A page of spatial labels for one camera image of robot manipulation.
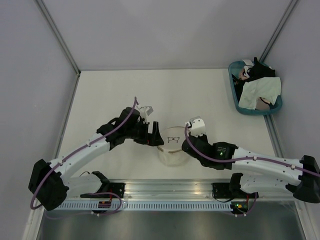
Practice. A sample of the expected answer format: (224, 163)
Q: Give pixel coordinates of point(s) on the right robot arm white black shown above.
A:
(257, 173)

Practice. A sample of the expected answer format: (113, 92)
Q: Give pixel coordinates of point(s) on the aluminium frame post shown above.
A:
(57, 34)
(279, 28)

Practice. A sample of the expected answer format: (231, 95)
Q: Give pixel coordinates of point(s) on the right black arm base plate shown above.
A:
(221, 190)

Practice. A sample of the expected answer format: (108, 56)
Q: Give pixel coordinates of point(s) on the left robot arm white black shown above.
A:
(53, 182)

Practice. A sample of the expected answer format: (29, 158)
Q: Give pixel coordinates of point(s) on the pale green cloth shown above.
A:
(267, 88)

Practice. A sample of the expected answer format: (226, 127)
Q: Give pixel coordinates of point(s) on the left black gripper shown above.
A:
(153, 139)

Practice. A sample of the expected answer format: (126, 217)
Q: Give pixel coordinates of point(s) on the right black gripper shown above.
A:
(204, 137)

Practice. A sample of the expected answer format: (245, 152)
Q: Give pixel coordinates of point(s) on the round white mesh laundry bag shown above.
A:
(170, 153)

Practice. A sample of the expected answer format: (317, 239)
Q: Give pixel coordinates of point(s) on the white slotted cable duct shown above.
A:
(128, 205)

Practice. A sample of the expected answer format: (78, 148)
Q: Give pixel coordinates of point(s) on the blue plastic basket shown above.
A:
(234, 68)

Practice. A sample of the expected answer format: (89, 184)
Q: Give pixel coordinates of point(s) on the right aluminium frame post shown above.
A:
(279, 28)

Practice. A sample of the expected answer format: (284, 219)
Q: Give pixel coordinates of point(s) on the black garment in basket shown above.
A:
(251, 71)

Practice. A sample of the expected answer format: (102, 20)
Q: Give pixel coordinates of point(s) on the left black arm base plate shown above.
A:
(117, 188)

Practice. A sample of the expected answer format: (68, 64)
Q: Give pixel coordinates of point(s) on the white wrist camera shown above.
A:
(145, 112)
(196, 126)

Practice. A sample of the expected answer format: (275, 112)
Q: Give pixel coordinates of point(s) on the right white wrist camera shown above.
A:
(196, 126)

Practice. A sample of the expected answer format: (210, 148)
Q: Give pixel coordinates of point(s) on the beige garment in basket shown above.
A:
(263, 104)

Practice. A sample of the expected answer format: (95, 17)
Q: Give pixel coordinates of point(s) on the front aluminium rail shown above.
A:
(201, 189)

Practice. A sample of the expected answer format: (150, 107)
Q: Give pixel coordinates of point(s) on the left aluminium frame post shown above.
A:
(57, 34)

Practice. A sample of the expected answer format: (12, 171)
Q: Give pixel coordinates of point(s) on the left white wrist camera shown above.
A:
(145, 112)

